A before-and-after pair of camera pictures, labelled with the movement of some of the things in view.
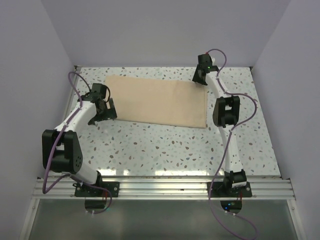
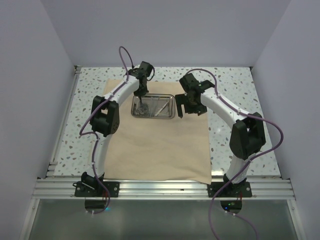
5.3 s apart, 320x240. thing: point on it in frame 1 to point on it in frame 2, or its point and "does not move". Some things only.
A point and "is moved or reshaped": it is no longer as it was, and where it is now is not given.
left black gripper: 110,113 to 141,93
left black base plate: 82,190 does not move
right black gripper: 196,78 to 180,99
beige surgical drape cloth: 171,101 is moved or reshaped
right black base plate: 218,190 does not move
